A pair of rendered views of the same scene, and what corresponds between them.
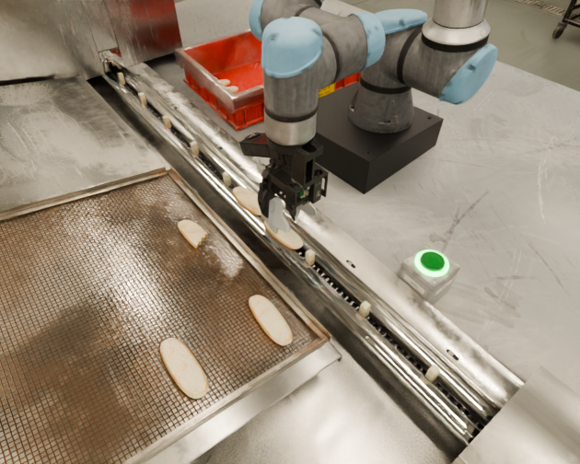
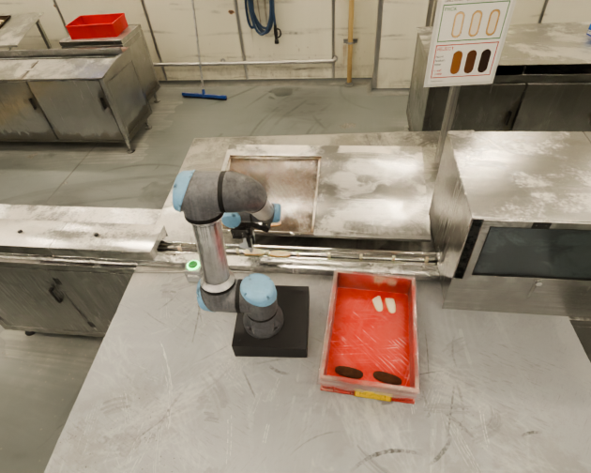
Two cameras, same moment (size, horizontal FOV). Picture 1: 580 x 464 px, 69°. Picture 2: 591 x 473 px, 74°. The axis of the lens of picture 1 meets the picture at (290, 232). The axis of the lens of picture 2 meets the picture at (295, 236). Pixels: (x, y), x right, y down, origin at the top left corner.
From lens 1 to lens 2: 1.87 m
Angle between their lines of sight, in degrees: 81
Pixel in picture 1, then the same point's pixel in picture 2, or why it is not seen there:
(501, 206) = (182, 336)
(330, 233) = (237, 261)
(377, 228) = not seen: hidden behind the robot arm
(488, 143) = (207, 383)
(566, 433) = (141, 242)
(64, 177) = (331, 204)
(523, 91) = not seen: outside the picture
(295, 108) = not seen: hidden behind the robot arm
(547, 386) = (146, 249)
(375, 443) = (188, 235)
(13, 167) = (347, 192)
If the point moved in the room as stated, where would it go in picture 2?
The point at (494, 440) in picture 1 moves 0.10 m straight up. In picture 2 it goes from (157, 231) to (150, 216)
